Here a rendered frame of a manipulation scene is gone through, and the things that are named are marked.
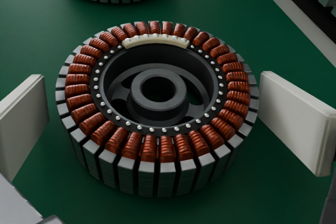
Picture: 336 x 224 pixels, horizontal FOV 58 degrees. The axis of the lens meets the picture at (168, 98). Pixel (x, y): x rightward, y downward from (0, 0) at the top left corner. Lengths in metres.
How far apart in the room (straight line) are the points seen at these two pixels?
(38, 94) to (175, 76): 0.08
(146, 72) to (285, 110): 0.08
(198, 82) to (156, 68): 0.03
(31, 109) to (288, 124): 0.13
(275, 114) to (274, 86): 0.02
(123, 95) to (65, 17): 0.11
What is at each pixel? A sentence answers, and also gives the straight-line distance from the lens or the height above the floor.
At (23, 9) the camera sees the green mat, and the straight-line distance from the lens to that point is 0.30.
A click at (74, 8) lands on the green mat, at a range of 0.29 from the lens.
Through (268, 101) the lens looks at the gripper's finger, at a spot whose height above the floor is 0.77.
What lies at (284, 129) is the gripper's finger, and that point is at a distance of 0.17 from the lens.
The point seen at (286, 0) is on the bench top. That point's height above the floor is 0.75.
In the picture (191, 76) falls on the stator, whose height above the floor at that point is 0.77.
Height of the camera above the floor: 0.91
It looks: 50 degrees down
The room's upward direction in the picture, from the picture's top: 6 degrees clockwise
